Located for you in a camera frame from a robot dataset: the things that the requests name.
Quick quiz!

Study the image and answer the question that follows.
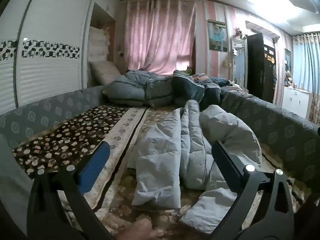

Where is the pink curtain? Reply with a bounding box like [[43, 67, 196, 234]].
[[122, 0, 208, 75]]

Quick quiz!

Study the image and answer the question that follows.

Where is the white cabinet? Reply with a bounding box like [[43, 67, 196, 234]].
[[281, 86, 313, 120]]

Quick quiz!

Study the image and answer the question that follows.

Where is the small wall poster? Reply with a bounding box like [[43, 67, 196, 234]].
[[284, 49, 292, 72]]

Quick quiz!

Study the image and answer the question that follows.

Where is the blue curtain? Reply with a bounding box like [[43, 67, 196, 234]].
[[291, 32, 320, 125]]

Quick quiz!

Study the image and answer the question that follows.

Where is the dark blue striped quilt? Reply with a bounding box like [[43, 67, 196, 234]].
[[172, 70, 222, 105]]

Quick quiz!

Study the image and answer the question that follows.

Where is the folded light blue quilt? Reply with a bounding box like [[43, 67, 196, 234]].
[[102, 70, 175, 108]]

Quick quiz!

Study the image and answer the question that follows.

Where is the beige pillow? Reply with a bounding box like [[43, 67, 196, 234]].
[[89, 60, 122, 85]]

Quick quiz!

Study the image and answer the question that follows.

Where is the white framed mirror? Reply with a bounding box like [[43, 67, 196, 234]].
[[231, 36, 248, 88]]

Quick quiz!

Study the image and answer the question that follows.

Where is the white sliding door wardrobe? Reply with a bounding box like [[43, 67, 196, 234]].
[[0, 0, 98, 115]]

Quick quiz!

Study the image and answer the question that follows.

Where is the pile of clothes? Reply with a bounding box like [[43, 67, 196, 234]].
[[194, 73, 244, 92]]

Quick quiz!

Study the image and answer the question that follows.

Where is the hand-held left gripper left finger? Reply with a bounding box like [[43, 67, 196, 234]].
[[26, 141, 115, 240]]

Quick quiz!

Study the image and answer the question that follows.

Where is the dark door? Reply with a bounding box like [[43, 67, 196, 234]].
[[246, 32, 277, 103]]

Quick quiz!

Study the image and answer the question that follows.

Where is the grey patterned bed surround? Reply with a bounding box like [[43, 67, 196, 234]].
[[0, 84, 320, 230]]

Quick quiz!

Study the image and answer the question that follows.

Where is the light grey down jacket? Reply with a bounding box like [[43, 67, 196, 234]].
[[131, 99, 263, 234]]

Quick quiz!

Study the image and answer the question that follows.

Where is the framed wall poster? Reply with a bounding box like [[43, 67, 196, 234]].
[[207, 19, 228, 53]]

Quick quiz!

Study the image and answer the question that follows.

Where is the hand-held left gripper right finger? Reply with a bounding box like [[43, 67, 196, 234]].
[[207, 140, 297, 240]]

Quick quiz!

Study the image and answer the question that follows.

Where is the stack of white bedding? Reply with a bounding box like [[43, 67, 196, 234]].
[[89, 26, 111, 63]]

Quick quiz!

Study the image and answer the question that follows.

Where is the person's left hand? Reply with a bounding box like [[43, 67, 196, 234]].
[[117, 218, 153, 240]]

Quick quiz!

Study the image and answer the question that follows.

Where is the brown floral plush blanket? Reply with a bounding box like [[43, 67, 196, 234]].
[[11, 104, 308, 240]]

